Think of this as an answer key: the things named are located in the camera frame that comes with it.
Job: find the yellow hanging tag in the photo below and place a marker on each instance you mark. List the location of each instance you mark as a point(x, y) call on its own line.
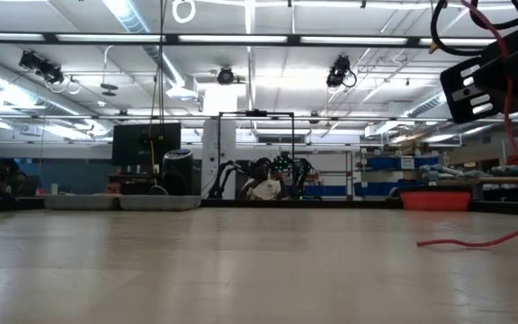
point(431, 48)

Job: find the wooden workbench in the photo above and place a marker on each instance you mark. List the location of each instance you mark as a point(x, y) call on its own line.
point(488, 180)

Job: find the red plastic bin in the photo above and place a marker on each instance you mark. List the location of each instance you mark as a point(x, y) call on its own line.
point(434, 201)

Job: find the blue storage bins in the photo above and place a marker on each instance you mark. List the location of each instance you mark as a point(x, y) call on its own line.
point(385, 163)

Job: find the person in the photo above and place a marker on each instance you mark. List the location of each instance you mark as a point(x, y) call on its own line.
point(263, 189)
point(11, 177)

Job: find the black tower fan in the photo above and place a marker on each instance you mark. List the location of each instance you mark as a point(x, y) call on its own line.
point(177, 175)

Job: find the black monitor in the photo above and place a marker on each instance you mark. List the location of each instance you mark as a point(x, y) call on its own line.
point(146, 144)

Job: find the grey open tool case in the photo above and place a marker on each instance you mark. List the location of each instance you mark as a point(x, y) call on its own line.
point(151, 202)

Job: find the silver air duct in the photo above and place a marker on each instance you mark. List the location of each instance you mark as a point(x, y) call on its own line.
point(425, 105)

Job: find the black ceiling camera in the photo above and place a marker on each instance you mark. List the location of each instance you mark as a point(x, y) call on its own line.
point(41, 67)
point(337, 72)

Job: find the black metal frame stand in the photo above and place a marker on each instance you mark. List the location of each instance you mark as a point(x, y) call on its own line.
point(255, 113)

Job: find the black overhead camera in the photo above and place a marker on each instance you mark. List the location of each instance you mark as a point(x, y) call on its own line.
point(225, 75)

